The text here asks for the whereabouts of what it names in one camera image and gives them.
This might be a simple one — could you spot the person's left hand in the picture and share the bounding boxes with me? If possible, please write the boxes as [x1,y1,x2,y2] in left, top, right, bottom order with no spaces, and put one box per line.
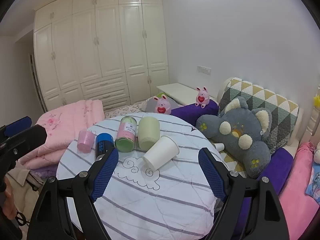
[0,179,17,221]

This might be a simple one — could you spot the white patterned bed sheet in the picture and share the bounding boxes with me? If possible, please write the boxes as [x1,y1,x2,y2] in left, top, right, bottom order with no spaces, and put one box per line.
[104,100,155,120]

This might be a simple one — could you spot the pink fleece blanket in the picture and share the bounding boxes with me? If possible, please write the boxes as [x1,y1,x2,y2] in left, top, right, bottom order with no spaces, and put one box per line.
[277,142,320,240]

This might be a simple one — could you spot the pink plastic cup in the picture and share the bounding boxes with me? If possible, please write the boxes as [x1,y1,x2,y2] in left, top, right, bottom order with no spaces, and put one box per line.
[77,130,96,153]

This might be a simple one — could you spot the triangle patterned headboard cover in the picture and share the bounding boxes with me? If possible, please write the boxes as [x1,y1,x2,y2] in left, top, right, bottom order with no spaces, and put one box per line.
[219,77,299,153]

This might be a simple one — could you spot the purple blanket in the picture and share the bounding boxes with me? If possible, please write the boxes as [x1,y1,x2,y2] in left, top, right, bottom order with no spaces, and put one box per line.
[235,146,294,230]

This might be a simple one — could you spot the grey koala plush toy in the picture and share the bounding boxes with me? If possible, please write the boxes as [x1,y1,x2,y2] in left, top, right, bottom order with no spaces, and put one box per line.
[195,96,273,179]

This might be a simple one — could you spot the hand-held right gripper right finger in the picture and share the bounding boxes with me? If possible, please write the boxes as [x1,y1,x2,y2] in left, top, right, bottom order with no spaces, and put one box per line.
[199,147,290,240]

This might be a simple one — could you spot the grey pillow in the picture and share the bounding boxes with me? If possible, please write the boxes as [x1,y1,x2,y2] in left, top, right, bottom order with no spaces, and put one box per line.
[142,95,179,113]

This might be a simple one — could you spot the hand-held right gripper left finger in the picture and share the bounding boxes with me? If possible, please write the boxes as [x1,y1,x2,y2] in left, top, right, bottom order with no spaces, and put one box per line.
[26,147,119,240]

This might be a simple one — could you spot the purple pillow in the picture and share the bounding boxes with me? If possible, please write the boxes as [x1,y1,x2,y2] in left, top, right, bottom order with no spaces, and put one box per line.
[171,99,219,125]

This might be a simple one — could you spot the blue cartoon printed pillow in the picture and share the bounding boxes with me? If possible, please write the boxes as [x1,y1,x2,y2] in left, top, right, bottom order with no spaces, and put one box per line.
[305,162,320,203]

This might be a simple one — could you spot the pink bottle with green lid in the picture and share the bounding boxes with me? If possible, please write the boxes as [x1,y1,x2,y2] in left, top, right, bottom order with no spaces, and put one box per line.
[114,116,137,153]

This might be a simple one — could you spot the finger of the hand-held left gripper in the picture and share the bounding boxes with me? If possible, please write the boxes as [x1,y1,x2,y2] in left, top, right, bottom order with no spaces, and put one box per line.
[0,116,32,138]
[0,124,47,163]

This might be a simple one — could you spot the white nightstand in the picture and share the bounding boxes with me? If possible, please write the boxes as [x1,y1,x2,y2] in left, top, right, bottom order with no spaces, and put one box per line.
[156,82,215,105]

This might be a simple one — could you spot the beige cloth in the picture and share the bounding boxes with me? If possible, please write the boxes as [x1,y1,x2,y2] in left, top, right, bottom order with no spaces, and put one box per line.
[5,167,40,218]

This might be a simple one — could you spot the white wardrobe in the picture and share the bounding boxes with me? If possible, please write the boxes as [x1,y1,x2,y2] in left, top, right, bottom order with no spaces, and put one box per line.
[33,0,170,112]

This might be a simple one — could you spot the folded pink quilt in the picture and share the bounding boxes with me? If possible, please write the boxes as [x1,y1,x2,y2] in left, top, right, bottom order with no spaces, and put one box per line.
[15,99,105,170]

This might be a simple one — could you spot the blue can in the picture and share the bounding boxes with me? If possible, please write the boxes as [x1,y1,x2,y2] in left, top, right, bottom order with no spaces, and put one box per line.
[94,132,114,163]

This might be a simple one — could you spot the pink rabbit plush toy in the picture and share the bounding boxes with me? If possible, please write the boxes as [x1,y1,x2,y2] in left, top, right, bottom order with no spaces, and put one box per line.
[195,86,210,108]
[153,94,172,115]

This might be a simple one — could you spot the pale green cup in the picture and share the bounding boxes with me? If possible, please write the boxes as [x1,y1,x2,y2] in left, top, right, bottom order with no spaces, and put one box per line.
[137,117,160,152]

